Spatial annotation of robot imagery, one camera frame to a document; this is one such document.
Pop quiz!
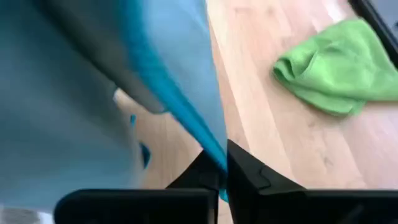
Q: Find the blue microfiber towel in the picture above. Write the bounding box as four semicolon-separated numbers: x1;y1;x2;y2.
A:
0;0;230;215

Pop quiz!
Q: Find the green microfiber towel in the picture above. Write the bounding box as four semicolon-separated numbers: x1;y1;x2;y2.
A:
272;17;398;118

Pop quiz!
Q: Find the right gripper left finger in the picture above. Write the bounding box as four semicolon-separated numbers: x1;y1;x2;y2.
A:
53;150;221;224

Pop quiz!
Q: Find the black metal table frame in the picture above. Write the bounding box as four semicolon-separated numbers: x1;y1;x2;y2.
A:
348;0;398;68

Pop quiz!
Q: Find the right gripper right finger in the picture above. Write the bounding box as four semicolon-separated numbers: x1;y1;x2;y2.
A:
226;139;398;224

